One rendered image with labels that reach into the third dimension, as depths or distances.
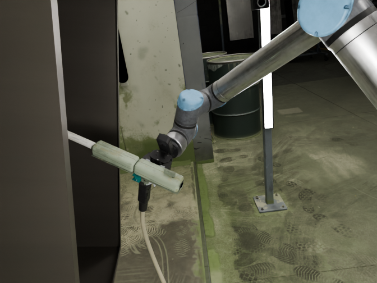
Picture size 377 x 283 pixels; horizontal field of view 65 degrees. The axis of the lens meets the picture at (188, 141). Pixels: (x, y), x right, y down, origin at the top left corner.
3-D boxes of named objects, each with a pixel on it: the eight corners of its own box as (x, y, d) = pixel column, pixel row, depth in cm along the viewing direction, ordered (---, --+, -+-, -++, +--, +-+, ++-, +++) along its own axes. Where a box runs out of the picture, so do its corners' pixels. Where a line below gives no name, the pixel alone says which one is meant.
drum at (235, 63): (207, 129, 380) (199, 59, 347) (248, 120, 392) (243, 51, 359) (225, 145, 327) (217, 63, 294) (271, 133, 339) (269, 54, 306)
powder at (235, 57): (201, 61, 347) (201, 60, 346) (243, 54, 358) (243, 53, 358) (218, 65, 298) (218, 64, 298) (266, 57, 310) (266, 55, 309)
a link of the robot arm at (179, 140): (188, 137, 108) (165, 127, 110) (183, 144, 105) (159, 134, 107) (184, 155, 114) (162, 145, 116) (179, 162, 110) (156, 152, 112)
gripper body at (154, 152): (163, 182, 102) (178, 162, 111) (166, 164, 97) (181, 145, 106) (143, 173, 103) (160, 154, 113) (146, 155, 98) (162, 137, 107)
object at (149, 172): (176, 218, 102) (186, 171, 88) (170, 228, 98) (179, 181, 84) (63, 164, 113) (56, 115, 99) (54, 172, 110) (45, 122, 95)
